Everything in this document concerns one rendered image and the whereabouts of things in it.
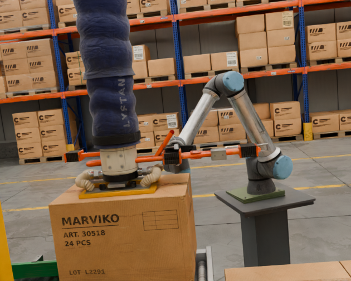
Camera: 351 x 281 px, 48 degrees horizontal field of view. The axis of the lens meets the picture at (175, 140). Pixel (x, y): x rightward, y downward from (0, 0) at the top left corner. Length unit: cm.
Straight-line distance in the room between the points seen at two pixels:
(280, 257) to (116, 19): 184
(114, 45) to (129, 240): 84
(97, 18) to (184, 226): 95
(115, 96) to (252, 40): 738
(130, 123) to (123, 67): 25
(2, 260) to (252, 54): 784
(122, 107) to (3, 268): 79
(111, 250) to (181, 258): 31
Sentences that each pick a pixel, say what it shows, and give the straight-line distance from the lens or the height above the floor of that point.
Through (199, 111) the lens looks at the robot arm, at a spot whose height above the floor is 137.
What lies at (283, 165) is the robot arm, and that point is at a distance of 246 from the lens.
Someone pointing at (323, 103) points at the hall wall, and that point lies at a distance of 1061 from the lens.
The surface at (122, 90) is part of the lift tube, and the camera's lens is 176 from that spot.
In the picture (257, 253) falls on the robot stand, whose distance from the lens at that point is 270.
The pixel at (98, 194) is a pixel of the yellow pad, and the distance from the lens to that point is 178.
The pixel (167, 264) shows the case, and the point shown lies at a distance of 178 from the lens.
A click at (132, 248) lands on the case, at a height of 86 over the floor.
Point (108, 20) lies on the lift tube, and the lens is 175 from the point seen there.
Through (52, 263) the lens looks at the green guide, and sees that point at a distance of 238.
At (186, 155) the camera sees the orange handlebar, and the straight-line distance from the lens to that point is 181.
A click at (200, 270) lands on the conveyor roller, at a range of 221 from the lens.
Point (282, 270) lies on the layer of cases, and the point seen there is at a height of 54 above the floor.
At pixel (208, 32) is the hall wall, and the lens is 1025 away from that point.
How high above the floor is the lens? 154
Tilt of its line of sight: 8 degrees down
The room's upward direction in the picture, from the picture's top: 6 degrees counter-clockwise
